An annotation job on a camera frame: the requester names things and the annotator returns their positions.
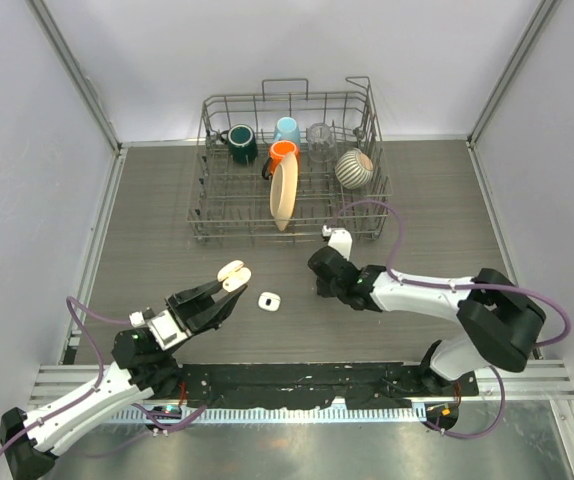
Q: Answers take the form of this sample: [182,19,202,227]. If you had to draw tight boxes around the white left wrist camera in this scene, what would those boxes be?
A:
[129,308,192,351]

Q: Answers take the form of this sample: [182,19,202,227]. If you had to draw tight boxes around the orange mug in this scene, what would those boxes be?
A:
[261,140,300,180]

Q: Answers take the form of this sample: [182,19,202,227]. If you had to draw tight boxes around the striped ceramic bowl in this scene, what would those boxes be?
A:
[334,148,374,190]

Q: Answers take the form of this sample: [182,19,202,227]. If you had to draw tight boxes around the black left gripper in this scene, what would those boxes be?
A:
[158,271,245,357]

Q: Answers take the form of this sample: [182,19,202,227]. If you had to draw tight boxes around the beige plate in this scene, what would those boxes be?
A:
[270,153,299,231]

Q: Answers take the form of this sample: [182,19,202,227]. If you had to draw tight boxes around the white slotted cable duct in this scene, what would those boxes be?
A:
[111,403,427,424]

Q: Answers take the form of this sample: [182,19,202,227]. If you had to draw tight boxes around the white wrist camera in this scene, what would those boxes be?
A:
[321,225,353,260]
[129,308,192,351]

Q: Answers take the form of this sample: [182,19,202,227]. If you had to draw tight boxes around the light blue mug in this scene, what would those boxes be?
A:
[272,116,301,147]

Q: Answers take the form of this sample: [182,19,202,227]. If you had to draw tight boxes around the dark green mug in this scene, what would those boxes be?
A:
[218,124,258,165]

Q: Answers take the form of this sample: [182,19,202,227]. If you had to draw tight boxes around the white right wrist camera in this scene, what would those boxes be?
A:
[321,225,353,260]

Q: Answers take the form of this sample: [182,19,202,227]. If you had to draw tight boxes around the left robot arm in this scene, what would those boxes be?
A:
[0,280,248,479]

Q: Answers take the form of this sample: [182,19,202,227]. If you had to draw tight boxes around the clear glass cup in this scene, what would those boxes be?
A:
[306,122,336,163]

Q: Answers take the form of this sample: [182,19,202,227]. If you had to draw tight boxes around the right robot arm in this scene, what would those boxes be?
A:
[308,246,546,395]

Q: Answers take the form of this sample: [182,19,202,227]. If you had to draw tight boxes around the white earbud charging case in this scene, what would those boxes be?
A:
[258,292,281,312]

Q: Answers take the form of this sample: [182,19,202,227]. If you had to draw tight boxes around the grey wire dish rack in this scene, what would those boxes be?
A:
[187,76,390,243]

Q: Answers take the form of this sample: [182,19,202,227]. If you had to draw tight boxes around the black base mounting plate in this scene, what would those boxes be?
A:
[176,362,479,410]

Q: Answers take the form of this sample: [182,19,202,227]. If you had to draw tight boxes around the beige earbud charging case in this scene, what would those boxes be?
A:
[217,260,252,292]

